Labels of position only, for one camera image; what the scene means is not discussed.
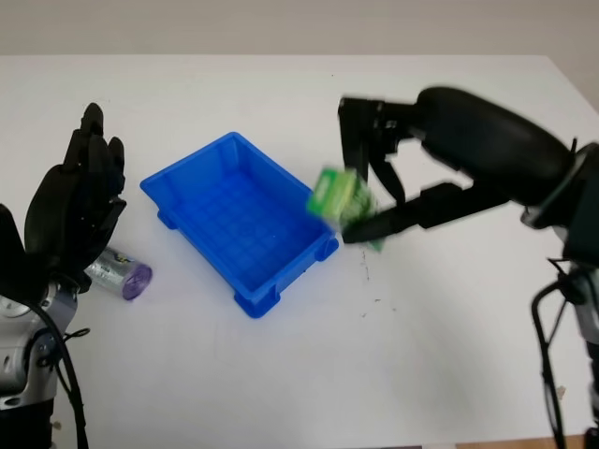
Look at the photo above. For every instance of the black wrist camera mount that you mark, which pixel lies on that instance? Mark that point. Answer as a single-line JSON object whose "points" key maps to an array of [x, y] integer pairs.
{"points": [[582, 201], [9, 252]]}

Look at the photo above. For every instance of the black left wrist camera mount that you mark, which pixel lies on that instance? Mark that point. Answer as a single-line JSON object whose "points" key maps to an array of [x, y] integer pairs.
{"points": [[9, 252]]}

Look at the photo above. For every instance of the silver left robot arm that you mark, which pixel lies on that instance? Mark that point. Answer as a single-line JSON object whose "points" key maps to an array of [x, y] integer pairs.
{"points": [[23, 337]]}

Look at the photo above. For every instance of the green toothpaste box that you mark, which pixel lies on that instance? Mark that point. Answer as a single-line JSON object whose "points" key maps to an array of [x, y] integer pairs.
{"points": [[332, 194]]}

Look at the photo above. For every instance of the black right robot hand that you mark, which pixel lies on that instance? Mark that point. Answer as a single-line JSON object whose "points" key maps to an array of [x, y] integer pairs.
{"points": [[477, 140]]}

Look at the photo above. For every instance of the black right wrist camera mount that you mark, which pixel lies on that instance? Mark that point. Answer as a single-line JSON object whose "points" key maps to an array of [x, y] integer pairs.
{"points": [[582, 201]]}

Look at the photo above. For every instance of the silver roll with purple end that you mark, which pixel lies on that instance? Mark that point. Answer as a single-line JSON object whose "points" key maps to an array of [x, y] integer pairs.
{"points": [[121, 276]]}

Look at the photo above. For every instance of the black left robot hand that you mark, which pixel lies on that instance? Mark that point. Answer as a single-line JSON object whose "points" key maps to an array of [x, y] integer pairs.
{"points": [[65, 210]]}

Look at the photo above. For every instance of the blue plastic tray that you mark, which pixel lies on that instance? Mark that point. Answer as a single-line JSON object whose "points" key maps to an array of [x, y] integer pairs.
{"points": [[234, 215]]}

